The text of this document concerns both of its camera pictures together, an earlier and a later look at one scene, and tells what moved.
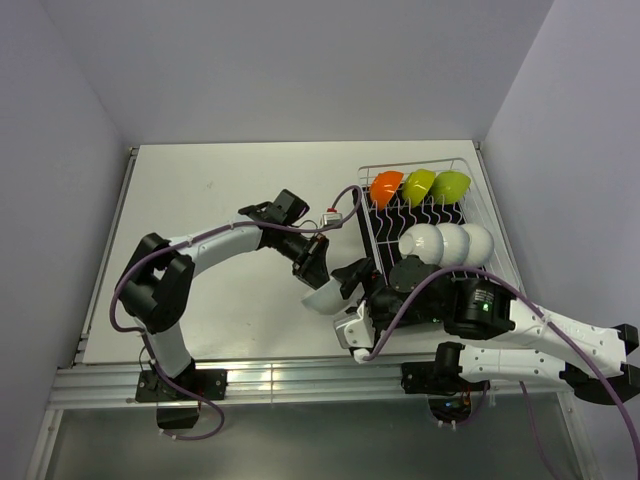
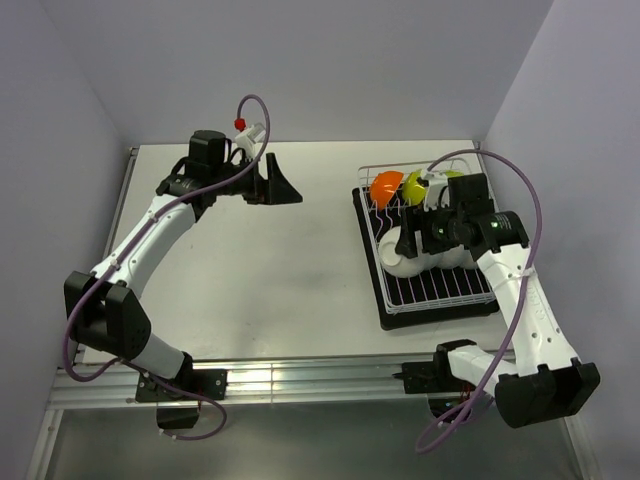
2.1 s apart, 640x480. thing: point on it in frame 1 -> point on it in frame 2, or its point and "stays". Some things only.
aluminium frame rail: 344,385 stays
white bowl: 329,300 -> 393,262
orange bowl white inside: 384,185 stays
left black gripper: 310,265 -> 275,190
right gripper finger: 354,274 -> 411,221
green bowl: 416,185 stays
